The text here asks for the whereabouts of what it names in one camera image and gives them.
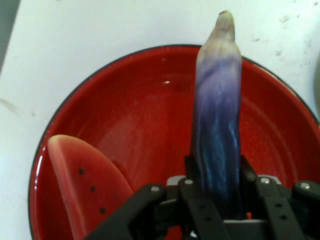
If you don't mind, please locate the toy watermelon slice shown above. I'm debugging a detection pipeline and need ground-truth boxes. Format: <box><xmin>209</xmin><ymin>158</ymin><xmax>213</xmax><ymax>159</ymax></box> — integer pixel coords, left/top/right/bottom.
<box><xmin>47</xmin><ymin>134</ymin><xmax>135</xmax><ymax>240</ymax></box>

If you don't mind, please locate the purple toy eggplant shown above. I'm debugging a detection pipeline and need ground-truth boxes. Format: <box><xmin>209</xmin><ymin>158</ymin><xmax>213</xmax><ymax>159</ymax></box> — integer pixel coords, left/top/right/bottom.
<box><xmin>190</xmin><ymin>10</ymin><xmax>243</xmax><ymax>221</ymax></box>

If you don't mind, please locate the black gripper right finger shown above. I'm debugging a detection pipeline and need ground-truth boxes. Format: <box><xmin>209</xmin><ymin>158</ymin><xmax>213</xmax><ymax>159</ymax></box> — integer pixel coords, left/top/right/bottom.
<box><xmin>239</xmin><ymin>154</ymin><xmax>320</xmax><ymax>240</ymax></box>

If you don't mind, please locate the red enamel plate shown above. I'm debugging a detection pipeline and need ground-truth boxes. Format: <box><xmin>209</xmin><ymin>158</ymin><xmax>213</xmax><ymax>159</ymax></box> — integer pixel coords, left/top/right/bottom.
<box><xmin>27</xmin><ymin>44</ymin><xmax>320</xmax><ymax>240</ymax></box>

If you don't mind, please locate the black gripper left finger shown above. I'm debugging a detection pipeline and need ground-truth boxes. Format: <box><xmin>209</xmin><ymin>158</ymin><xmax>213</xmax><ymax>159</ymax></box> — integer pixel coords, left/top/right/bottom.
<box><xmin>84</xmin><ymin>154</ymin><xmax>231</xmax><ymax>240</ymax></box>

